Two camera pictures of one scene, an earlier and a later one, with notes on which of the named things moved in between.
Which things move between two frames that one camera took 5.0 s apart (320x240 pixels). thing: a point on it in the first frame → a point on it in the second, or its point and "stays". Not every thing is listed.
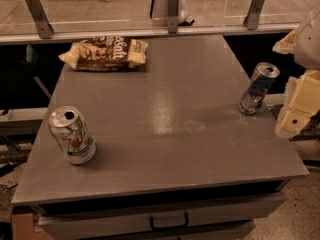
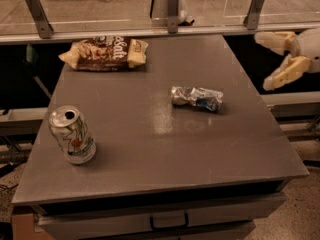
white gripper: x=309 y=45 → x=310 y=49
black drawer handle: x=170 y=227 stays
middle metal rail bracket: x=173 y=11 stays
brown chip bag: x=105 y=53 stays
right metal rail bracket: x=251 y=20 stays
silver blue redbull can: x=262 y=78 → x=200 y=97
